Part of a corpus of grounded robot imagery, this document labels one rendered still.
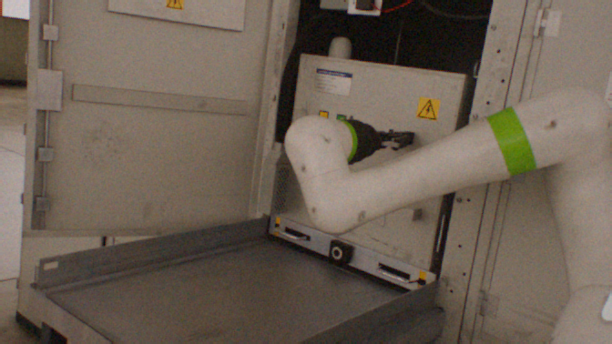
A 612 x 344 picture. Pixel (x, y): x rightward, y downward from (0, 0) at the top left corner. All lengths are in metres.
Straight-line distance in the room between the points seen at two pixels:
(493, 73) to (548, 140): 0.35
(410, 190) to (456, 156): 0.10
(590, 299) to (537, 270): 0.52
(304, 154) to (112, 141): 0.72
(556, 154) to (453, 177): 0.17
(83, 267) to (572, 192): 0.99
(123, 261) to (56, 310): 0.21
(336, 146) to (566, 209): 0.42
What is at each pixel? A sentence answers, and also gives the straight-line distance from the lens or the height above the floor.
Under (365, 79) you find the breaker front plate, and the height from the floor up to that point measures 1.35.
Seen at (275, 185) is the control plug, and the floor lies 1.04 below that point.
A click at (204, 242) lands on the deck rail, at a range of 1.59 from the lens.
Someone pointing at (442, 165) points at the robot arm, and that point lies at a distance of 1.05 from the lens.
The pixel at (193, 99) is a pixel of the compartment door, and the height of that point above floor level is 1.23.
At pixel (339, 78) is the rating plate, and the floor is 1.34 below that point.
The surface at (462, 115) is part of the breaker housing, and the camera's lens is 1.43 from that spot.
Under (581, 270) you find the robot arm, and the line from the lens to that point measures 1.07.
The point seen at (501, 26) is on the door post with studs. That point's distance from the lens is 1.37.
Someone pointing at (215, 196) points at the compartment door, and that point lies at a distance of 1.76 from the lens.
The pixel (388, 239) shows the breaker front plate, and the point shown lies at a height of 0.96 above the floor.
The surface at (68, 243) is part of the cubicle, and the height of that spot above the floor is 0.51.
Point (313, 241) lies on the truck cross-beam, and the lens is 1.65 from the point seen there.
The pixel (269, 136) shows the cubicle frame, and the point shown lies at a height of 1.15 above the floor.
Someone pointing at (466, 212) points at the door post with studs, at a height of 1.09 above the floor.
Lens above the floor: 1.39
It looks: 11 degrees down
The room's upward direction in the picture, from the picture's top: 8 degrees clockwise
